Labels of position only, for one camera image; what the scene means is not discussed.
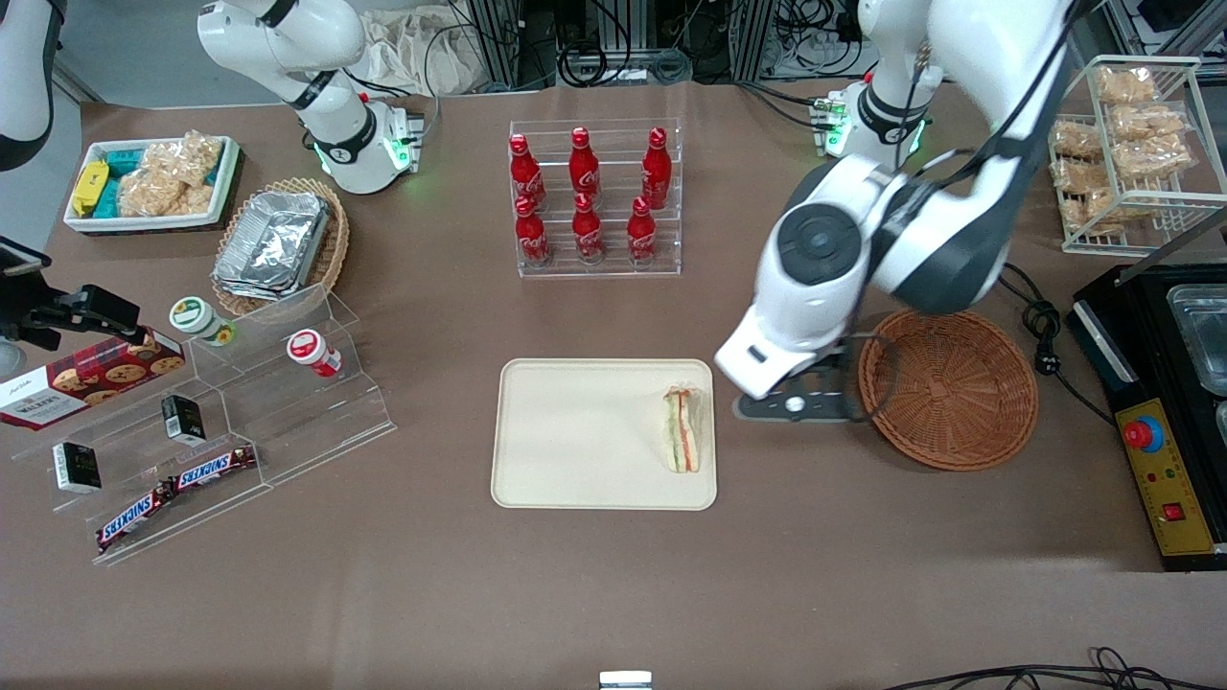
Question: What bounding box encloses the beige cloth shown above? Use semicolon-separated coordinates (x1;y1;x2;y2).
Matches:
359;8;499;97

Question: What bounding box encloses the yellow snack pack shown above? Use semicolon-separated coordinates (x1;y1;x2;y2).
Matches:
72;161;109;218

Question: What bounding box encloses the stack of foil containers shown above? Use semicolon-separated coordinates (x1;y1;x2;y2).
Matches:
213;191;333;301

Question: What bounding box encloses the small black box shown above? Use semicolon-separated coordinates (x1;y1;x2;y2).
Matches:
161;395;207;445
53;442;103;495

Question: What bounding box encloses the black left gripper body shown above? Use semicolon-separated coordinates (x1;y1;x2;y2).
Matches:
767;335;869;396

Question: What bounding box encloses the red cookie box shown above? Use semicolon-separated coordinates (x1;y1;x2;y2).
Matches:
0;328;186;431

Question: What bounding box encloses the triangle sandwich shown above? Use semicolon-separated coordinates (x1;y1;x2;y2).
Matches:
663;385;704;474

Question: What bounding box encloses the white wire rack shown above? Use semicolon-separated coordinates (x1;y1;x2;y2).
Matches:
1050;56;1227;256

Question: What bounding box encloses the black sealing machine yellow panel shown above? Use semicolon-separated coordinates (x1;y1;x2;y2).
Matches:
1066;206;1227;572

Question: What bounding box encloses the snickers bar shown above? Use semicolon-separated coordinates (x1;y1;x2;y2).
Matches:
96;482;179;553
173;445;259;492

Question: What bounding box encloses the black floor cable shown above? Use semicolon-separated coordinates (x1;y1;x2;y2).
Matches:
882;647;1227;690

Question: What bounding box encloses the aluminium frame post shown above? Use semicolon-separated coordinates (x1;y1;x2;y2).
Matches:
468;0;559;89
730;0;777;83

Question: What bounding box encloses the steel pan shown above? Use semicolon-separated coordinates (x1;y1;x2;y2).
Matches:
1166;284;1227;396

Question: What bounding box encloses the green lid cup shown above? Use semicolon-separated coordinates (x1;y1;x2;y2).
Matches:
170;297;237;347

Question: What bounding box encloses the round brown wicker basket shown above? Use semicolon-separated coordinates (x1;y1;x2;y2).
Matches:
858;309;1039;472

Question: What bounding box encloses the clear acrylic bottle rack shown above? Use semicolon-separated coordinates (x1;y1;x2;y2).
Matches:
508;117;683;279

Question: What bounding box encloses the oval tan wicker basket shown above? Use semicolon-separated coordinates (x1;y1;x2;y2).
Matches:
211;177;351;318

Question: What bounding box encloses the clear acrylic step shelf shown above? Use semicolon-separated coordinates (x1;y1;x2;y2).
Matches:
12;283;397;566

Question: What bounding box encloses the black power cable with plug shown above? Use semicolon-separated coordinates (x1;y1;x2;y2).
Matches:
1002;261;1118;427

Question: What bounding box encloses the red lid cup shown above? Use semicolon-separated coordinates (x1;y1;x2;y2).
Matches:
287;329;343;378

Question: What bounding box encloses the red cola bottle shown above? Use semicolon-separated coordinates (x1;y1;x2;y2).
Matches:
508;134;545;208
642;127;671;208
572;194;605;264
628;196;659;264
515;196;551;265
569;127;601;197

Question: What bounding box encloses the black cable coil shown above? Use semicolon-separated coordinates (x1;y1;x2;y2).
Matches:
561;38;693;89

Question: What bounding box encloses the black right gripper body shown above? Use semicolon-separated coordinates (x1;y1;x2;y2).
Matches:
0;280;89;352

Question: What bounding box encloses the cream plastic tray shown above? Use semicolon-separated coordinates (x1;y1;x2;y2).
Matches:
491;358;718;511

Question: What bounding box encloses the white plastic bin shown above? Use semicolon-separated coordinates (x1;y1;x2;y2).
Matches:
62;134;242;236

